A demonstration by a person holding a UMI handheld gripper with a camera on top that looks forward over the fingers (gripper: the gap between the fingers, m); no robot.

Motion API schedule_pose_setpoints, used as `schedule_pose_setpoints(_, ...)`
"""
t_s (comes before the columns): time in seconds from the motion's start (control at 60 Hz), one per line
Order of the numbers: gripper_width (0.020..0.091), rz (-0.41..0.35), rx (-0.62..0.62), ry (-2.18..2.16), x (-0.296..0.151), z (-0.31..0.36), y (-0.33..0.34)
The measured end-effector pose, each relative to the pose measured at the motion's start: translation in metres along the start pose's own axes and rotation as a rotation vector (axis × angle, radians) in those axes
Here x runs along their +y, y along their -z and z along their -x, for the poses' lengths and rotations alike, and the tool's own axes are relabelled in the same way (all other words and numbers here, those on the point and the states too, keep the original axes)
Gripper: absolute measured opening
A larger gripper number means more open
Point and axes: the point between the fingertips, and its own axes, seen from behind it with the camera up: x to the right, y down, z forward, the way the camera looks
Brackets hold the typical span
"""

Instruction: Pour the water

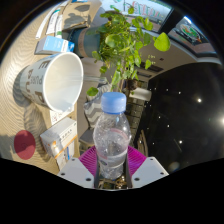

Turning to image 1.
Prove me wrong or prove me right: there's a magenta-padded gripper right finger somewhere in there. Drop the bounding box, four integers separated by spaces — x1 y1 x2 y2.
124 145 170 190

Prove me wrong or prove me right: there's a group of ceiling spotlights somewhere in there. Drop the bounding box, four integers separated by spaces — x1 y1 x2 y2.
154 88 224 148

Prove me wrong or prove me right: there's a printed white paper sheet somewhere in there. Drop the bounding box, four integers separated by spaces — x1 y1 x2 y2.
49 107 75 126

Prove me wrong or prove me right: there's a clear blue-capped water bottle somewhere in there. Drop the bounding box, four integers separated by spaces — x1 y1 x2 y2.
92 91 133 181

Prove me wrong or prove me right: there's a flat round red coaster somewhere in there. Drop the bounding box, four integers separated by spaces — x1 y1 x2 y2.
13 129 37 160

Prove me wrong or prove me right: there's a white lettered mug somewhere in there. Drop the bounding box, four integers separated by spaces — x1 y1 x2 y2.
19 51 84 113

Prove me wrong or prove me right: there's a framed colourful wall poster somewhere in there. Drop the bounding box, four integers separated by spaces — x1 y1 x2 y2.
168 16 218 56

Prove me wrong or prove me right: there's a blue and white flat box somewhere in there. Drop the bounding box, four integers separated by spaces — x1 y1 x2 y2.
54 146 77 172

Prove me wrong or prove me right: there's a green potted plant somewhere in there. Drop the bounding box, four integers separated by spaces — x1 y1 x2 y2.
70 4 172 98

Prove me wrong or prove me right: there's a light blue upright carton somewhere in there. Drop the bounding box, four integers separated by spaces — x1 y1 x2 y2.
34 34 75 56

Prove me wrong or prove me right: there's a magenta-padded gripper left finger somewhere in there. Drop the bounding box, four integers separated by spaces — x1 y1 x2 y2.
57 145 100 190

